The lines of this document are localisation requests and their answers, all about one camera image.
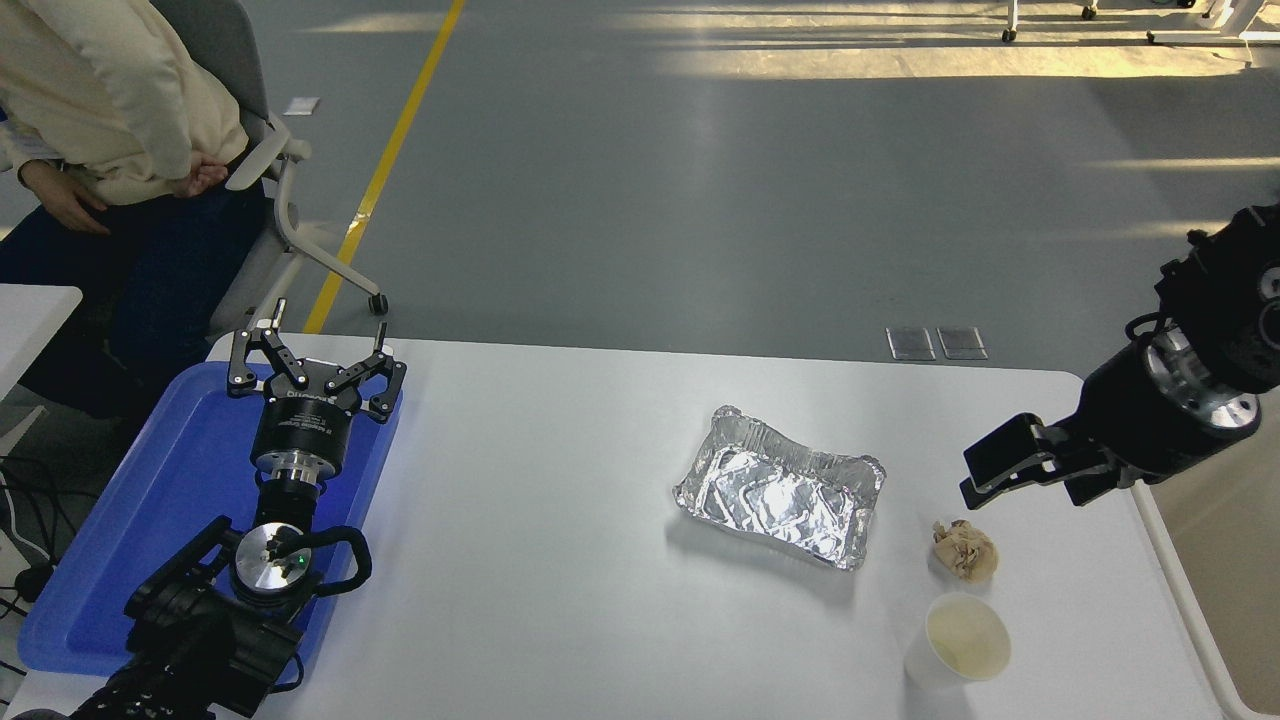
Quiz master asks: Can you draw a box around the large pale bin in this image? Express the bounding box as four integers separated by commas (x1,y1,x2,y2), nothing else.
1128,395,1280,720

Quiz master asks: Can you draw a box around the black floor cable tangle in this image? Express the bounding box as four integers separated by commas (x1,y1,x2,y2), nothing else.
0,455,71,561

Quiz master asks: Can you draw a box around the blue plastic tray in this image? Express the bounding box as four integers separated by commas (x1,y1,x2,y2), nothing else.
15,360,401,681

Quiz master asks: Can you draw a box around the white side table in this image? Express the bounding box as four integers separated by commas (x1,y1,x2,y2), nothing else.
0,283,83,401

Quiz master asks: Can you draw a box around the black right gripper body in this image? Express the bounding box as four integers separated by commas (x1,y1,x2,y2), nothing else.
1075,340,1257,481

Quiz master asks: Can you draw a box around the person's left hand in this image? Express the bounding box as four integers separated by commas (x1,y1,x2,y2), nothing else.
165,155,231,199

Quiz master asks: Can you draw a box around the person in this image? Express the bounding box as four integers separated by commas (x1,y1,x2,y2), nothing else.
0,0,271,421

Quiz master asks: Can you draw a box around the crumpled tan paper ball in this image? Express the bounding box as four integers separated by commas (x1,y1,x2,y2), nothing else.
930,518,1000,584

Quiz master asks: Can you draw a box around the crumpled foil tray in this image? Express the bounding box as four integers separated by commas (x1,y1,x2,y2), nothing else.
672,404,887,572

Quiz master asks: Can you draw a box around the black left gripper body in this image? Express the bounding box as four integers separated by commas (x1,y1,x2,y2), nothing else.
250,360,360,464

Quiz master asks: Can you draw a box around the white paper cup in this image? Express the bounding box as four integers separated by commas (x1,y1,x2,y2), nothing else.
903,590,1013,691

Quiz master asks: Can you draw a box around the person's right hand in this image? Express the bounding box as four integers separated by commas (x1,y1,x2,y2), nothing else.
18,160,111,236

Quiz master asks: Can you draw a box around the black power plug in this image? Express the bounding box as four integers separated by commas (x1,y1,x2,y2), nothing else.
12,562,56,604

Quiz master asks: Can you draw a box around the grey white office chair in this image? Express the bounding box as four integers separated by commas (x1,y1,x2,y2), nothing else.
150,0,391,336

